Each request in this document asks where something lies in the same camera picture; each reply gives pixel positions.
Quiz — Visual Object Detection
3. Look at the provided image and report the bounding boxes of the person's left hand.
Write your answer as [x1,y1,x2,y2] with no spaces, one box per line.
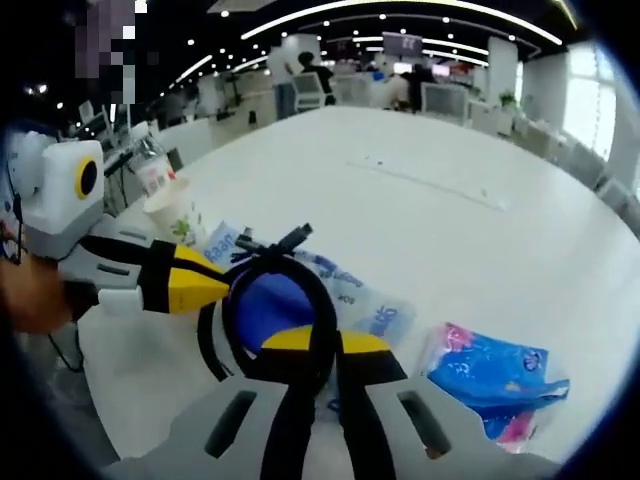
[0,257,75,334]

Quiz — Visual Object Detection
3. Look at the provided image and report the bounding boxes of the hanging dark screen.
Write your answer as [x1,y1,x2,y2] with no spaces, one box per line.
[382,32,424,57]

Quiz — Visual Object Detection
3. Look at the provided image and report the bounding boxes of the clear plastic bottle red label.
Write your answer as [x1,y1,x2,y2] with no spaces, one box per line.
[130,149,177,197]

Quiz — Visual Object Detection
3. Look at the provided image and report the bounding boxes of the blue tissue packet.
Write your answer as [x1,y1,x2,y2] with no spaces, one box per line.
[418,322,572,455]

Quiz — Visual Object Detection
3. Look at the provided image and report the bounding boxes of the blue cloth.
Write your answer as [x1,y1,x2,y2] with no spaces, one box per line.
[203,219,417,416]

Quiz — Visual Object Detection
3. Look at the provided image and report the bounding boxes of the ceiling air conditioner unit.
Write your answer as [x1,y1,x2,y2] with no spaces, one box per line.
[207,0,277,14]

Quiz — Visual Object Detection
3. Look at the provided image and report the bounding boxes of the beige paper cup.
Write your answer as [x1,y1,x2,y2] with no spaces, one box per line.
[143,175,210,250]

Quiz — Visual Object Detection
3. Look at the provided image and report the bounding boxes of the curved ceiling light strip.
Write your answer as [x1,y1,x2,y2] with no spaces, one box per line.
[239,0,562,47]

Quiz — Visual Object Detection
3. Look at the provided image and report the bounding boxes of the large window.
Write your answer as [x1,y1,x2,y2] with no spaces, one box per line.
[564,44,620,162]

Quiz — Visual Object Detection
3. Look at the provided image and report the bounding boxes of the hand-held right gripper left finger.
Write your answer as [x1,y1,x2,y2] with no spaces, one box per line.
[169,327,319,480]

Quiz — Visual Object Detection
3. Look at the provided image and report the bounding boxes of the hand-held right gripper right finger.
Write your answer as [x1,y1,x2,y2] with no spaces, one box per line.
[339,329,504,480]

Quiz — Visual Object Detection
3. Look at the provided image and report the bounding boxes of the white office chair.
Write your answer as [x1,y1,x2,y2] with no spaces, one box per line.
[292,72,327,112]
[419,82,470,127]

